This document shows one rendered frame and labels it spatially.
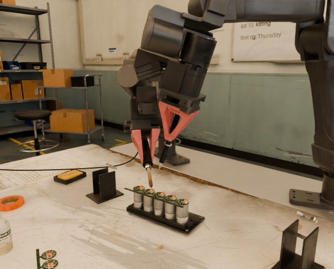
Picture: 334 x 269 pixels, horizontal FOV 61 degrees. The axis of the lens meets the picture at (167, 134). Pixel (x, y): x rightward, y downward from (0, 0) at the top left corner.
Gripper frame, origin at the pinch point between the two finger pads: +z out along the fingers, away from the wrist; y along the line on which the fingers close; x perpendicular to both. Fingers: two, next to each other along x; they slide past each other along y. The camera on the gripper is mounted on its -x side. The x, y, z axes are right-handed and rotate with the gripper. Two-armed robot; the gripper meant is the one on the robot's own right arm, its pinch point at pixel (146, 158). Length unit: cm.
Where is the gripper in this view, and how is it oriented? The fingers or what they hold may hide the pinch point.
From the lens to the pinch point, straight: 68.7
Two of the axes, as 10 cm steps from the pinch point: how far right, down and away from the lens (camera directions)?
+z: 0.9, 9.6, -2.5
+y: 9.8, -0.5, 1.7
